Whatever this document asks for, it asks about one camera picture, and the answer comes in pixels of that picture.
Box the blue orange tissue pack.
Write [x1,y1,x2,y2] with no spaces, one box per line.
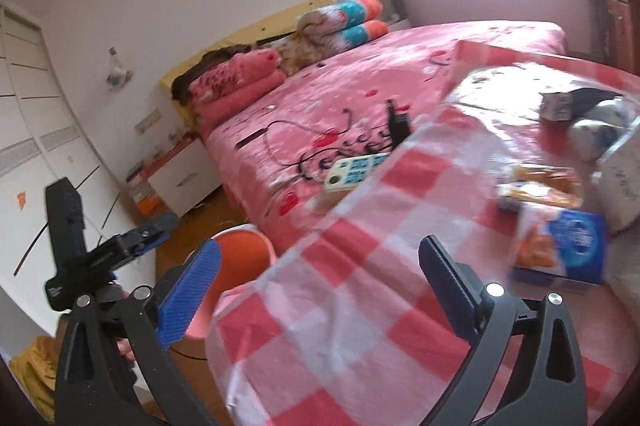
[510,203,608,291]

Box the silver milk carton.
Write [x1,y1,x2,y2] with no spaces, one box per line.
[592,119,640,233]

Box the yellow left sleeve forearm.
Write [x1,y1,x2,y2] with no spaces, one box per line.
[9,336,58,424]

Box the left hand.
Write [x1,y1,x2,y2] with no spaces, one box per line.
[116,338,136,362]

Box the white wardrobe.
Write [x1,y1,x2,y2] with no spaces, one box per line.
[1,10,137,333]

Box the white bedside table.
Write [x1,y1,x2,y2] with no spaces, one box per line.
[126,137,221,217]

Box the yellow headboard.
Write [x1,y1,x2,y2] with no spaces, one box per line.
[158,0,338,133]

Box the orange snack packet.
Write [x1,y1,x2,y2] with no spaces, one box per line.
[496,164,584,212]

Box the pink bed with bedspread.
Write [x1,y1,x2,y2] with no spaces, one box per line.
[206,20,567,253]

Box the red white checkered cloth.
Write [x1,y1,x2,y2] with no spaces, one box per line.
[206,43,639,425]

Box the pink folded love-you blanket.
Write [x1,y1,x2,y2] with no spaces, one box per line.
[170,44,286,137]

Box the black phone on bed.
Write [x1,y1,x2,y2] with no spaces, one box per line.
[234,127,267,150]

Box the white blue plastic bottle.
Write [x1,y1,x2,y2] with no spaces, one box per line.
[567,97,637,163]

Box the cream power strip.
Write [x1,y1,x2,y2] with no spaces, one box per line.
[323,153,388,193]

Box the black charger adapter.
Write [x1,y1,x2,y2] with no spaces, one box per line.
[386,99,412,150]

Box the colourful rolled quilt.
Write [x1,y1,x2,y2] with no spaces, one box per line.
[270,0,388,75]

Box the brown wooden cabinet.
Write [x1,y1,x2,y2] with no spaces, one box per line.
[603,0,639,74]

